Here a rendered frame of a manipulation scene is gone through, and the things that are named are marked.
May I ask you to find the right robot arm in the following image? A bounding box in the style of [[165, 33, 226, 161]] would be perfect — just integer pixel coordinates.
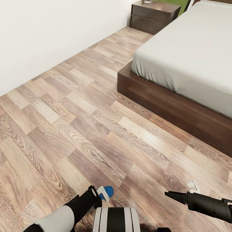
[[165, 180, 232, 223]]

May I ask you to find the sandal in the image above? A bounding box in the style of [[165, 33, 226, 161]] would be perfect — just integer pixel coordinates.
[[99, 186, 113, 199]]

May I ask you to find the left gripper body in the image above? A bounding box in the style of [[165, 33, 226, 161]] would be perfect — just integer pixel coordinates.
[[89, 186, 102, 209]]

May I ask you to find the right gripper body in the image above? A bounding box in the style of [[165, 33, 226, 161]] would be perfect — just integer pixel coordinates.
[[187, 192, 216, 218]]

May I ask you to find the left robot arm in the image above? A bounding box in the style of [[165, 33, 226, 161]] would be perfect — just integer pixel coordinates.
[[21, 186, 109, 232]]

